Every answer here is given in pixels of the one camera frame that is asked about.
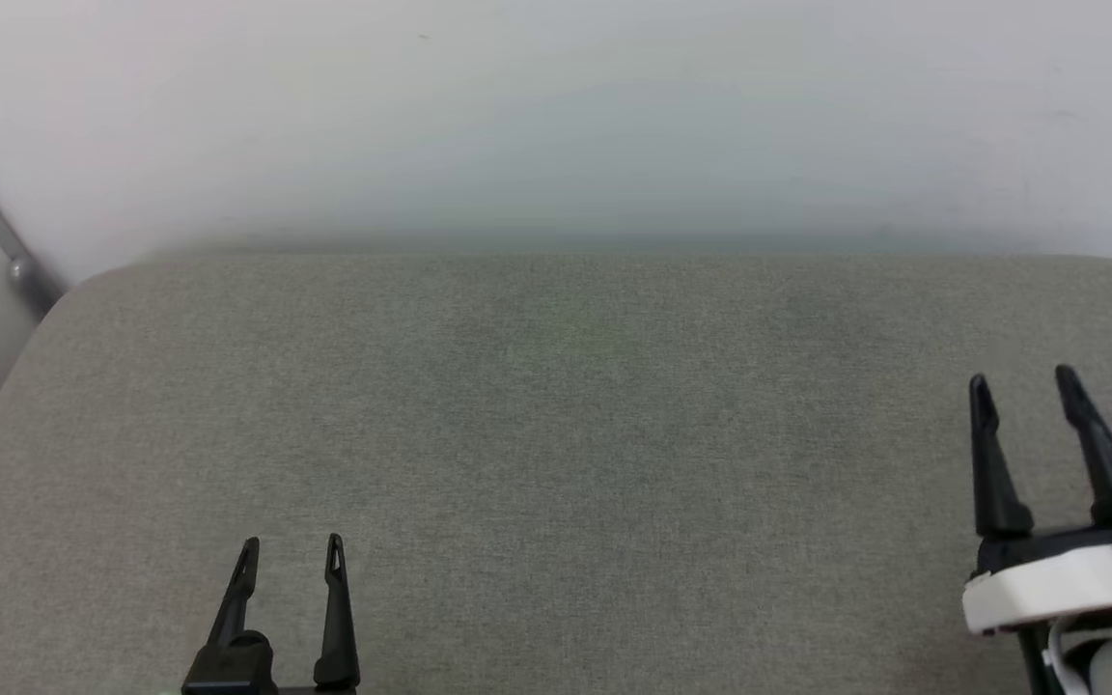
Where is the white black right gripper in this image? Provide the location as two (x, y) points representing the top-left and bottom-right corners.
(960, 363), (1112, 640)

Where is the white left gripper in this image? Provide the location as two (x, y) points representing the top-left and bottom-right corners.
(180, 532), (362, 695)

